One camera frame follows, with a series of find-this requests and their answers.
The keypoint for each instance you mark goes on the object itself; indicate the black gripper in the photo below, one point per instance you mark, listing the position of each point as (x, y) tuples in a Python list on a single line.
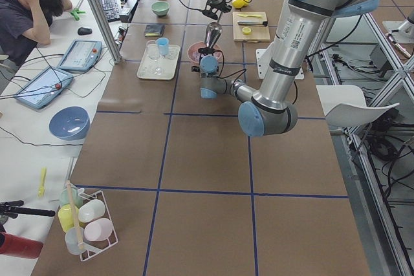
[(207, 52), (216, 8)]

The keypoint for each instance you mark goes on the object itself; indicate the stainless steel ice scoop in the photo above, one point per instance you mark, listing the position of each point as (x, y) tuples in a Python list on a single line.
[(213, 32)]

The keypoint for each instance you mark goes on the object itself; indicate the clear ice cubes pile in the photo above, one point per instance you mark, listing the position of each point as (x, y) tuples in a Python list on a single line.
[(195, 55)]

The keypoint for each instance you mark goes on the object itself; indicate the blue plastic cup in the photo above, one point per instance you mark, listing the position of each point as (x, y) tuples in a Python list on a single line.
[(163, 45)]

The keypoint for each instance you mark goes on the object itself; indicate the white cup in rack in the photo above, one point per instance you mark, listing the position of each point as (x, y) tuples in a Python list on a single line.
[(92, 210)]

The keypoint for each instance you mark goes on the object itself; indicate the pink cup in rack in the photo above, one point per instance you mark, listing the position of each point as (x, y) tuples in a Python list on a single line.
[(98, 230)]

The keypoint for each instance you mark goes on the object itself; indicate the yellow cup in rack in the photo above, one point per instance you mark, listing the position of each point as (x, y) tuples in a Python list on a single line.
[(65, 217)]

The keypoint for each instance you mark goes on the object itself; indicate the pink bowl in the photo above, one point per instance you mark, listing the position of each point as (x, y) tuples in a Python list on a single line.
[(199, 45)]

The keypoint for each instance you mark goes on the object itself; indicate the whole yellow lemon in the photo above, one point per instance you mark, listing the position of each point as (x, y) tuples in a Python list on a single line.
[(239, 4)]

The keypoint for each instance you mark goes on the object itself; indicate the yellow plastic knife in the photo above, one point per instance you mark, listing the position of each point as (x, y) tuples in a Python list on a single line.
[(250, 15)]

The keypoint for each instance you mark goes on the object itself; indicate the lemon half slice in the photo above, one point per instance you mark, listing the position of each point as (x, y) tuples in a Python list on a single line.
[(246, 30)]

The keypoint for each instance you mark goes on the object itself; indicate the wooden cutting board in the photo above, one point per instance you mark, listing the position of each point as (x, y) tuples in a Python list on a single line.
[(259, 34)]

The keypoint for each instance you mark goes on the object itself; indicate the steel cylinder muddler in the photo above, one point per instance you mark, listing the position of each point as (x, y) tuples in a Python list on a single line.
[(253, 23)]

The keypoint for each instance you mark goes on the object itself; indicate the green bowl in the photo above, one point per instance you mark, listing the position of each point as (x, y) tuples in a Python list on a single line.
[(160, 8)]

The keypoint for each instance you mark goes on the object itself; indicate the clear wine glass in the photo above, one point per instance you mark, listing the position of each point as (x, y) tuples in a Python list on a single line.
[(153, 54)]

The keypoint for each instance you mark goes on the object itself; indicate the cream bear tray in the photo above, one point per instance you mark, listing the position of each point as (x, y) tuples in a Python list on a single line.
[(168, 64)]

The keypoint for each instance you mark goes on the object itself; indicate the grey folded cloth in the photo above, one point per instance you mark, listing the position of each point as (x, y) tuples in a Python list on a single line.
[(154, 30)]

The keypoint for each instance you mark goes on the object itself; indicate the black keyboard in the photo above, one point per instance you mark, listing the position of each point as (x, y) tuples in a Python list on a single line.
[(111, 9)]

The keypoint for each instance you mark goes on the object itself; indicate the blue teach pendant tablet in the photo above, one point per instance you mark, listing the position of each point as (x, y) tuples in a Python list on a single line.
[(81, 56)]

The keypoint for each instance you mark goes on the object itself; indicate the black computer mouse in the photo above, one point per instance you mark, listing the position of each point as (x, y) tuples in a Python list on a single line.
[(83, 31)]

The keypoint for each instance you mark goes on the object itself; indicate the green clamp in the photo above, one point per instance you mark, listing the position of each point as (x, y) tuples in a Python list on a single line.
[(75, 13)]

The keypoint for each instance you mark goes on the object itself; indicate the white chair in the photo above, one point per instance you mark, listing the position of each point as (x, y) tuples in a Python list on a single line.
[(345, 106)]

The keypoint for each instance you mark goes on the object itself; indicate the blue bowl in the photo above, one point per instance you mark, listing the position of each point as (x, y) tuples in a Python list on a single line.
[(69, 124)]

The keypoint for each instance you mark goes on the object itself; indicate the seated person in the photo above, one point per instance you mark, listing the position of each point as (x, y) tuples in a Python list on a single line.
[(26, 24)]

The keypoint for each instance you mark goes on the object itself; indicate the yellow plastic fork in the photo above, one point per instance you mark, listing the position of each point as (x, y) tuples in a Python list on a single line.
[(41, 188)]

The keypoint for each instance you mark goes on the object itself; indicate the red cylinder object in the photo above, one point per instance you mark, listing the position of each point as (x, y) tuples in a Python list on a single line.
[(15, 246)]

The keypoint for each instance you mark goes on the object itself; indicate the aluminium frame post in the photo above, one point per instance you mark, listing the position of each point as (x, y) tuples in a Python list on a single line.
[(105, 30)]

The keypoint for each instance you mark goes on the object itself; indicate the white wire cup rack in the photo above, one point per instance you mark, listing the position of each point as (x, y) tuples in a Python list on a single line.
[(86, 222)]

